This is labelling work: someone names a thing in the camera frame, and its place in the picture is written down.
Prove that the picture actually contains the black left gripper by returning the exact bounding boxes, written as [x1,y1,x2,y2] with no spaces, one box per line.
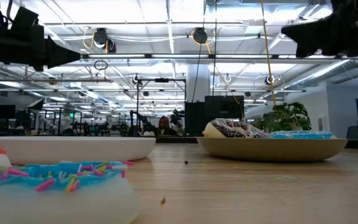
[0,24,81,72]

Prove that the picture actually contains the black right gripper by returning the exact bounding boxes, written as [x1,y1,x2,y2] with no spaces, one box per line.
[280,0,358,58]

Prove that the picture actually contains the large blue frosted donut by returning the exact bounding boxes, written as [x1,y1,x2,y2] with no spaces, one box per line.
[268,130,338,140]

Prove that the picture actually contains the large chocolate sprinkled donut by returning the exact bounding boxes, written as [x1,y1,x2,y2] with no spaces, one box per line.
[201,118,270,139]

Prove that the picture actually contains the small blue sprinkled donut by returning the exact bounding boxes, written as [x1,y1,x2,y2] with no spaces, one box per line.
[0,160,141,224]

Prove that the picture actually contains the green potted plant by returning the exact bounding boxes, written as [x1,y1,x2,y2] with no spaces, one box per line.
[250,101,312,133]

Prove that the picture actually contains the white plate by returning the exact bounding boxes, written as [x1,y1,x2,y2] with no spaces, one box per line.
[0,136,157,166]

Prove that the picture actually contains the tan plate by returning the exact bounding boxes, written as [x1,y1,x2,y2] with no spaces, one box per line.
[196,137,349,162]

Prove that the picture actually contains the white building pillar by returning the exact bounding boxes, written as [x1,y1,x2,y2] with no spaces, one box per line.
[186,63,211,103]

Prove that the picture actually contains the long light bar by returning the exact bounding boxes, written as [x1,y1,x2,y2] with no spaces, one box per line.
[81,53,358,60]

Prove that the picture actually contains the person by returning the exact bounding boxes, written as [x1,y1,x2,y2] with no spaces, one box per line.
[157,115,178,136]

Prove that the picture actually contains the black computer case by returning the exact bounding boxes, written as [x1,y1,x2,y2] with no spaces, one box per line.
[184,95,246,138]

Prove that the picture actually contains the black cable loop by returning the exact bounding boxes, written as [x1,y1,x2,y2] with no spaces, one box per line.
[93,59,109,71]

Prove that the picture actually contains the silver ventilation duct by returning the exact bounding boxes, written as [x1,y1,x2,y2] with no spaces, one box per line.
[286,58,358,91]

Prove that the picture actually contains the yellow cable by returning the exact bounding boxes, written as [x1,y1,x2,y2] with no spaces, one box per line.
[260,0,277,106]

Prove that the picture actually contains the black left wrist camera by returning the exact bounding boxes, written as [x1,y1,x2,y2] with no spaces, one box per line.
[10,5,40,29]

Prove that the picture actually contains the black metal rig frame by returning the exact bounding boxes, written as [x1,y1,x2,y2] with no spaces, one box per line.
[136,78,187,138]

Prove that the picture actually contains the black power cable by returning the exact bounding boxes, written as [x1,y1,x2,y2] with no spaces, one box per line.
[211,0,219,97]

